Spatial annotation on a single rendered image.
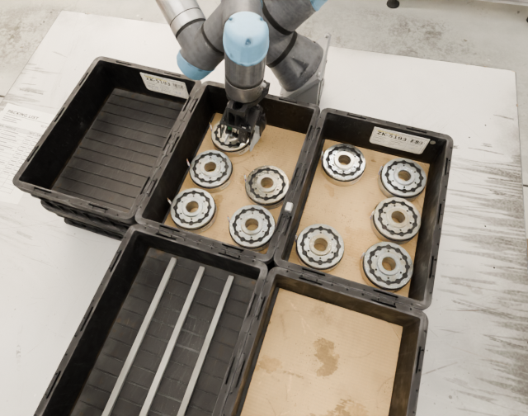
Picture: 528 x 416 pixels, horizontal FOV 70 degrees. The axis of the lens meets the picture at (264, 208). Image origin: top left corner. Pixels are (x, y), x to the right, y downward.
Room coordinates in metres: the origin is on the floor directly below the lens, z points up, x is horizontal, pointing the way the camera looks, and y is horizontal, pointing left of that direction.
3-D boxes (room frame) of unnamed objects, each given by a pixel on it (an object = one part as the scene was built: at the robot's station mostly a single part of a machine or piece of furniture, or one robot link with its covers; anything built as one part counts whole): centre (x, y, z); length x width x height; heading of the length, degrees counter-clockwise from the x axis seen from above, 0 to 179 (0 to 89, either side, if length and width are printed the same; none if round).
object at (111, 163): (0.57, 0.34, 0.87); 0.40 x 0.30 x 0.11; 158
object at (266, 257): (0.45, 0.06, 0.92); 0.40 x 0.30 x 0.02; 158
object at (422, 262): (0.34, -0.22, 0.87); 0.40 x 0.30 x 0.11; 158
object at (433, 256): (0.34, -0.22, 0.92); 0.40 x 0.30 x 0.02; 158
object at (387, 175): (0.41, -0.33, 0.86); 0.10 x 0.10 x 0.01
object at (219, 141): (0.58, 0.07, 0.86); 0.10 x 0.10 x 0.01
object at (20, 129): (0.70, 0.75, 0.70); 0.33 x 0.23 x 0.01; 163
